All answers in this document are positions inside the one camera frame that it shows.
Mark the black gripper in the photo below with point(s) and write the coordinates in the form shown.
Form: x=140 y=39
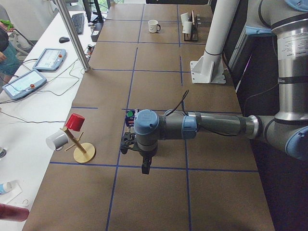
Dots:
x=147 y=154

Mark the blue milk carton green cap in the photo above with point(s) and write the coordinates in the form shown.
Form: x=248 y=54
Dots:
x=129 y=119

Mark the white smiley mug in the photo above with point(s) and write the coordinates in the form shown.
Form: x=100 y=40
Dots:
x=153 y=26

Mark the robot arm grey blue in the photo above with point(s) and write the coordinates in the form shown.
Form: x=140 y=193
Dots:
x=288 y=129

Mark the red cup on stand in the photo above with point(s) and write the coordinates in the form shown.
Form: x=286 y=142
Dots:
x=75 y=122

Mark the white cup on rack lower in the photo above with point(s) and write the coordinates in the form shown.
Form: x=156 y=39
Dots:
x=187 y=27

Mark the white cup on rack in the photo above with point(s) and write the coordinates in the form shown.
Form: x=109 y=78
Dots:
x=184 y=17
x=187 y=27

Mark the white cup on rack upper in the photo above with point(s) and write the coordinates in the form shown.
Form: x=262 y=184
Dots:
x=184 y=17

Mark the wooden mug tree stand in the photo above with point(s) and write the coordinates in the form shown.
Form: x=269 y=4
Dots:
x=83 y=152

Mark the white grey mug on stand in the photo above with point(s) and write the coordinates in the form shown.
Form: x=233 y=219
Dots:
x=57 y=140

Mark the white mounting pole with base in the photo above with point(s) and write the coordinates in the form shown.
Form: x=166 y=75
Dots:
x=209 y=68

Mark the teach pendant far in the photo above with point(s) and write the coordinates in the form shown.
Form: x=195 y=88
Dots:
x=50 y=60

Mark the teach pendant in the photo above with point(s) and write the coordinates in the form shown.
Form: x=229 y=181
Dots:
x=50 y=60
x=25 y=84

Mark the teach pendant near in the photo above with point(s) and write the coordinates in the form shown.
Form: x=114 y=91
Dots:
x=25 y=84

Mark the white tube on paper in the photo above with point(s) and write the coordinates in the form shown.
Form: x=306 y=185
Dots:
x=5 y=188

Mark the red cylinder bottle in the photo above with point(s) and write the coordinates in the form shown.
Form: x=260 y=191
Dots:
x=13 y=213

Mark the black computer mouse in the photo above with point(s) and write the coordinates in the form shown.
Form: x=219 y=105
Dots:
x=64 y=39

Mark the black keyboard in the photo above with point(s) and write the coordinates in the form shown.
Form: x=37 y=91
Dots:
x=78 y=22

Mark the person in teal shorts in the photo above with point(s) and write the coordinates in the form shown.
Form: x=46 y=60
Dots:
x=9 y=63

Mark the black wire cup rack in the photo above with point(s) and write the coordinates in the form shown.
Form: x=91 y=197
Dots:
x=195 y=19

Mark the aluminium frame post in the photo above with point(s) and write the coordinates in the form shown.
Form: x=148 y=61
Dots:
x=65 y=15

